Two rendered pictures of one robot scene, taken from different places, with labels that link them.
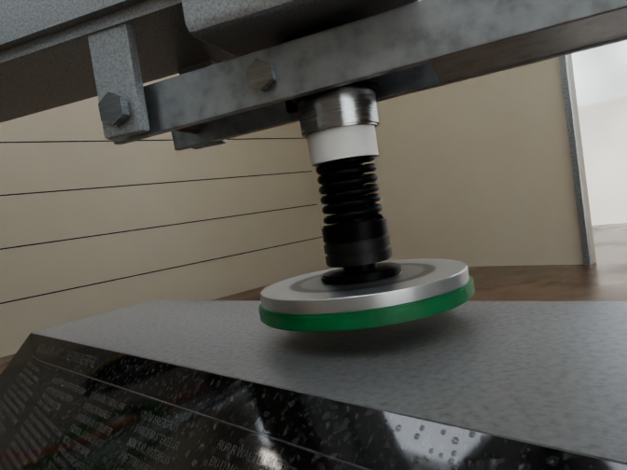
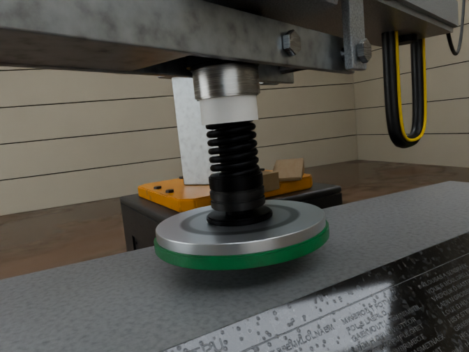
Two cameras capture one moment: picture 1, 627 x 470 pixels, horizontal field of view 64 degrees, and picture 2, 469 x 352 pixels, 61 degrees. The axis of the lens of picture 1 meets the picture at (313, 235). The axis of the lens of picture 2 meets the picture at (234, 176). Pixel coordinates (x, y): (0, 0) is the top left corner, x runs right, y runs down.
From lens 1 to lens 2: 0.86 m
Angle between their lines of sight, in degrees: 111
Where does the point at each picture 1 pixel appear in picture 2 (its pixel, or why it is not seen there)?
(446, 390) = (111, 264)
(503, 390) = (86, 273)
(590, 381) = (51, 289)
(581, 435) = (39, 274)
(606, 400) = (38, 286)
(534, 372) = (84, 283)
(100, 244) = not seen: outside the picture
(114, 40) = not seen: hidden behind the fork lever
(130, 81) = not seen: hidden behind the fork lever
